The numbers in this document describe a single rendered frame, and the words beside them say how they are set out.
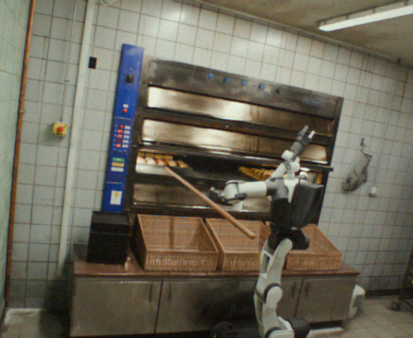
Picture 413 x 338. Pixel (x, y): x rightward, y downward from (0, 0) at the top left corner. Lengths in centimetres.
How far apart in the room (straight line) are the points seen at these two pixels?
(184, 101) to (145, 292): 149
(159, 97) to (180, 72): 27
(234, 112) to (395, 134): 186
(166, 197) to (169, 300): 83
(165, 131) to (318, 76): 150
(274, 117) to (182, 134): 86
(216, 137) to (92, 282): 151
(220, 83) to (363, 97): 152
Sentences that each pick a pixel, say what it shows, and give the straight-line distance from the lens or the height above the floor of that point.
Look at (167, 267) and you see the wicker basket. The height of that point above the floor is 60.
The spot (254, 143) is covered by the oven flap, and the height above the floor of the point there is 154.
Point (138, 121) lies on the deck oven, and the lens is 300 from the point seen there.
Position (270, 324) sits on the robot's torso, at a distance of 285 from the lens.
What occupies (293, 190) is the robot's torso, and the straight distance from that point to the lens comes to 241.
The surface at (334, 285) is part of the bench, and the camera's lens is 357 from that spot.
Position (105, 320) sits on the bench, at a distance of 286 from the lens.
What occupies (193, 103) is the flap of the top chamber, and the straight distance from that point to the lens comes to 310.
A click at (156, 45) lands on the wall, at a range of 304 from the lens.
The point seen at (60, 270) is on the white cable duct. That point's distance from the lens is 324.
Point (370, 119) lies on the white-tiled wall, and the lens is 408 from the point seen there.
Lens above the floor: 173
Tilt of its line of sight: 8 degrees down
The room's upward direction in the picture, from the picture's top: 9 degrees clockwise
